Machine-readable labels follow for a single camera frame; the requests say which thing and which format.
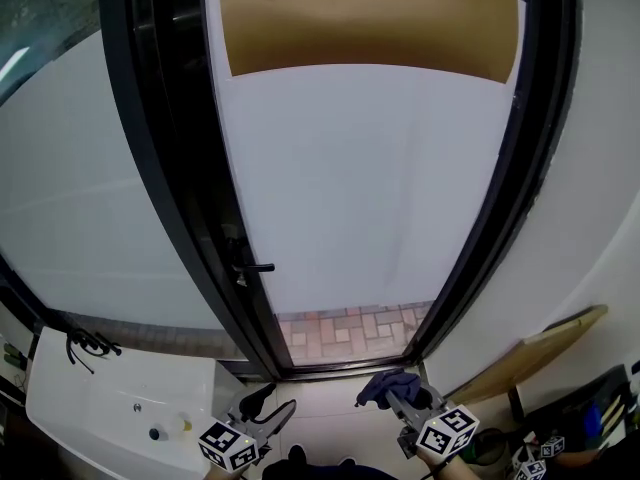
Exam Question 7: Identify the black storage rack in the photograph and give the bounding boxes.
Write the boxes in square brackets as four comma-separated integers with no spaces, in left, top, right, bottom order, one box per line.
[523,364,640,470]

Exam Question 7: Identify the brown cardboard sheet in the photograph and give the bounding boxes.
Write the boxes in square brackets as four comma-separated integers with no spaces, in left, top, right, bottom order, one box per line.
[216,0,522,86]

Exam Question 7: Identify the black faucet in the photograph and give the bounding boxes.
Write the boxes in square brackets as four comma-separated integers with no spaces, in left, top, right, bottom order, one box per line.
[65,328,123,376]

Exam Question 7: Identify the white sink basin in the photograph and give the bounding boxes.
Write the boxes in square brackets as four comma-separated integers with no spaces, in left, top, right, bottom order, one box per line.
[25,326,220,480]

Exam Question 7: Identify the black door handle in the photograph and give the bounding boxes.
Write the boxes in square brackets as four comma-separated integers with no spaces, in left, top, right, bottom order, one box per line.
[226,237,277,276]

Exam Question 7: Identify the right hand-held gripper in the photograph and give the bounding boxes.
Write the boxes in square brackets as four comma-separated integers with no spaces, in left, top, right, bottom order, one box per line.
[383,384,482,465]

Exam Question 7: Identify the frosted glass window panel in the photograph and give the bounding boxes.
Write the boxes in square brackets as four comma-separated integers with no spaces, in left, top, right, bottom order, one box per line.
[0,0,237,360]

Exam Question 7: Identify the light wooden board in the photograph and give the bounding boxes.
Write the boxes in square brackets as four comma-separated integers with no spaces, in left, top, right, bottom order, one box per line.
[448,303,611,405]

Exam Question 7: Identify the blue plastic object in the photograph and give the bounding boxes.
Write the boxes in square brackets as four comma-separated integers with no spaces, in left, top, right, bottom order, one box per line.
[581,402,604,440]

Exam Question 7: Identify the person's left forearm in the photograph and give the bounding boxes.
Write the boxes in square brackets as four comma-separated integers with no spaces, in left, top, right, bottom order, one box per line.
[203,461,242,480]

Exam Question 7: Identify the person's right forearm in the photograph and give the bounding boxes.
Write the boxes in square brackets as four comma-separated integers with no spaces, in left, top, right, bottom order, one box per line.
[416,447,469,480]

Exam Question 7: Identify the person's left shoe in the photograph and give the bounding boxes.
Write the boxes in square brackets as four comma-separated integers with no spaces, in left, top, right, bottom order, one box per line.
[286,443,309,470]

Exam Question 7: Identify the dark blue cleaning cloth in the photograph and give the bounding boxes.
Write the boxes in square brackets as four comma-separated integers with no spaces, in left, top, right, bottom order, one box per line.
[354,367,424,412]

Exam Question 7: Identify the dark round bucket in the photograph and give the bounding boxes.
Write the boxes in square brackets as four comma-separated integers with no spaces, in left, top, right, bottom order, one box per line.
[471,427,510,466]

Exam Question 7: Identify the idle hand-held gripper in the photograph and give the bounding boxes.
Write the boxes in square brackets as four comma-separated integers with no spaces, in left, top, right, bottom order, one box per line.
[514,459,548,480]
[539,434,567,460]

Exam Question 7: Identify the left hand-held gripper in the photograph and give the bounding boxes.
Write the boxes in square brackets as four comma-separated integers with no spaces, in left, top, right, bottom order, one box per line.
[197,382,298,474]

